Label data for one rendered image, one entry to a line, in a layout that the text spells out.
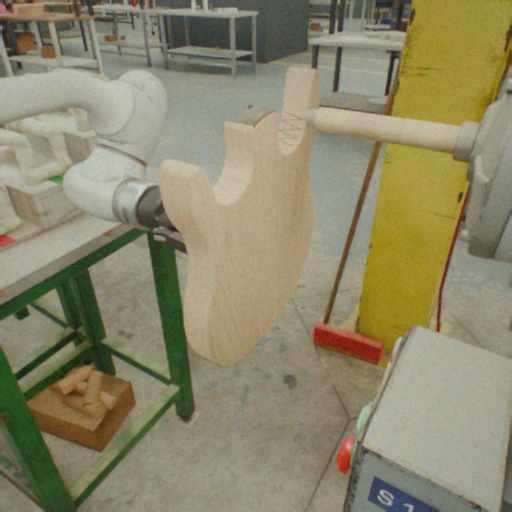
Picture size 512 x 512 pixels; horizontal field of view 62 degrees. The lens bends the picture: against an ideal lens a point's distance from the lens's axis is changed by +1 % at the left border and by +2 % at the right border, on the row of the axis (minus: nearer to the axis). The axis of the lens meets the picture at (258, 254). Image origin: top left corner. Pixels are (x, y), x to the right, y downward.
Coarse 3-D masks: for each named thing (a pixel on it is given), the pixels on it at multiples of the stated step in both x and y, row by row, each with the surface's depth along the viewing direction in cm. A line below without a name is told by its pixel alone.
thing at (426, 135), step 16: (320, 112) 57; (336, 112) 56; (352, 112) 56; (320, 128) 58; (336, 128) 56; (352, 128) 55; (368, 128) 54; (384, 128) 53; (400, 128) 52; (416, 128) 52; (432, 128) 51; (448, 128) 50; (400, 144) 54; (416, 144) 52; (432, 144) 51; (448, 144) 50
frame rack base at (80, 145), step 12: (48, 120) 109; (60, 120) 109; (72, 120) 109; (24, 132) 111; (72, 132) 101; (84, 132) 101; (36, 144) 110; (48, 144) 107; (72, 144) 102; (84, 144) 99; (48, 156) 110; (72, 156) 104; (84, 156) 101
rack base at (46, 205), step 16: (16, 160) 108; (48, 160) 108; (0, 176) 99; (16, 176) 99; (64, 176) 99; (16, 192) 94; (32, 192) 92; (48, 192) 94; (64, 192) 97; (16, 208) 98; (32, 208) 94; (48, 208) 95; (64, 208) 99; (48, 224) 96
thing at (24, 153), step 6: (24, 144) 90; (18, 150) 90; (24, 150) 91; (30, 150) 92; (18, 156) 91; (24, 156) 91; (30, 156) 92; (24, 162) 92; (30, 162) 92; (24, 168) 92; (30, 168) 93; (36, 168) 94; (24, 174) 93
